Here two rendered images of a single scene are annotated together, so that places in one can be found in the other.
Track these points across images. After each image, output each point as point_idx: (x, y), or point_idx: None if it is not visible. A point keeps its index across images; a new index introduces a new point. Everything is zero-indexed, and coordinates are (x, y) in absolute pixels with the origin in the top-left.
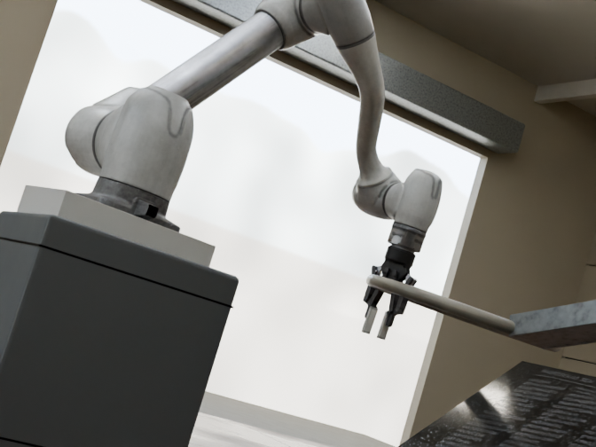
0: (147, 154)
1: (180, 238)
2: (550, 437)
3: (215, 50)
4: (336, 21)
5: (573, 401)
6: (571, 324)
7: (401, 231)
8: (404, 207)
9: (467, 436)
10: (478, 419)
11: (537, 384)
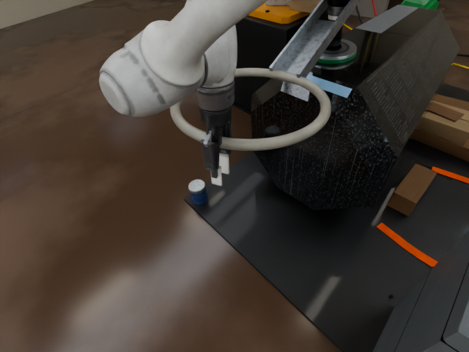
0: None
1: None
2: (405, 96)
3: None
4: None
5: (389, 80)
6: (322, 53)
7: (234, 88)
8: (235, 61)
9: (398, 124)
10: (389, 117)
11: (375, 87)
